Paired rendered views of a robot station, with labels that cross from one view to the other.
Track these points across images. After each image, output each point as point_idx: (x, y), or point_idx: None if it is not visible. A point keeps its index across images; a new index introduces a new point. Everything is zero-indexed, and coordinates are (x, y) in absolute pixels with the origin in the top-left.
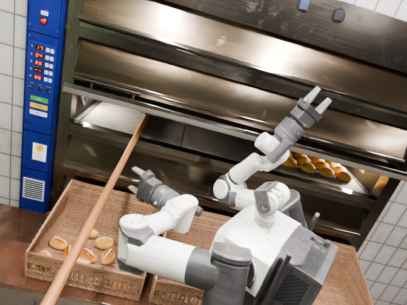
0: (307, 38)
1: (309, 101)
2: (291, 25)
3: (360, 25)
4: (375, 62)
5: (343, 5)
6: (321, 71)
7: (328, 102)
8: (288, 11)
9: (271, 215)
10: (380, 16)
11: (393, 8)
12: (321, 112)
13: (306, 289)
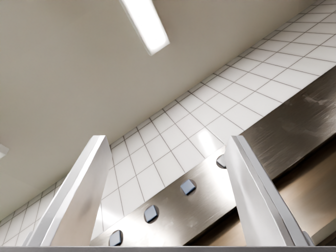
0: (225, 205)
1: (34, 233)
2: (196, 212)
3: (250, 145)
4: (318, 141)
5: (218, 152)
6: (295, 216)
7: (236, 151)
8: (180, 205)
9: None
10: (253, 126)
11: (253, 115)
12: (280, 223)
13: None
